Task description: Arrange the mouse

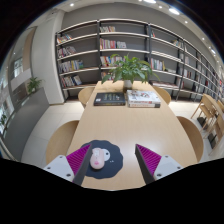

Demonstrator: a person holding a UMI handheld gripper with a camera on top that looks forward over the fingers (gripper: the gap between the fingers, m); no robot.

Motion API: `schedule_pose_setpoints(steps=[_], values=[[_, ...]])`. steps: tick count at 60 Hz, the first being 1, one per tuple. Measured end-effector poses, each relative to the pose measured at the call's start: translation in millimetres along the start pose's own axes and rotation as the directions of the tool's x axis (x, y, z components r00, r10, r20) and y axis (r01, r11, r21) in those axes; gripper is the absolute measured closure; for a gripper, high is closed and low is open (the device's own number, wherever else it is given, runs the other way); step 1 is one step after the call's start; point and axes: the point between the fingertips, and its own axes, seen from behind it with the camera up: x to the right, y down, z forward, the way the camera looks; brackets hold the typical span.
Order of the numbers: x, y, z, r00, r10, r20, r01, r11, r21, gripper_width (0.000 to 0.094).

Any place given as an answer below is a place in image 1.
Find thin white book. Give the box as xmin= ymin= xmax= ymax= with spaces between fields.
xmin=128 ymin=101 xmax=161 ymax=109

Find green potted plant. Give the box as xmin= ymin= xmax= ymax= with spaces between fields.
xmin=100 ymin=53 xmax=160 ymax=92

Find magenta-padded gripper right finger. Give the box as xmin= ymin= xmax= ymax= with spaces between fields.
xmin=134 ymin=143 xmax=184 ymax=185

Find pink white computer mouse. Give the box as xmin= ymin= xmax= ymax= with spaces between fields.
xmin=89 ymin=147 xmax=106 ymax=170

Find grey bookshelf unit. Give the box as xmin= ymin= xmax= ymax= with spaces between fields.
xmin=54 ymin=18 xmax=224 ymax=104

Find small green floor plant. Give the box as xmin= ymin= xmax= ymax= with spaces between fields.
xmin=26 ymin=76 xmax=44 ymax=95

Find black book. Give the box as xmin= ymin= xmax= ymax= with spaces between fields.
xmin=93 ymin=92 xmax=127 ymax=107

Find dark cartoon-eyed mouse pad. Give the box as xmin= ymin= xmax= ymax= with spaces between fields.
xmin=79 ymin=139 xmax=124 ymax=180

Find wooden tables and chairs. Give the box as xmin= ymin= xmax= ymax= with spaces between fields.
xmin=191 ymin=93 xmax=224 ymax=148

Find ceiling lights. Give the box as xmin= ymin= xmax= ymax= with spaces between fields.
xmin=68 ymin=0 xmax=218 ymax=56

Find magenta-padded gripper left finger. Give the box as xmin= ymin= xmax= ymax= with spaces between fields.
xmin=43 ymin=143 xmax=93 ymax=186

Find thick white book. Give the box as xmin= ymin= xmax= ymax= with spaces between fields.
xmin=126 ymin=89 xmax=162 ymax=105

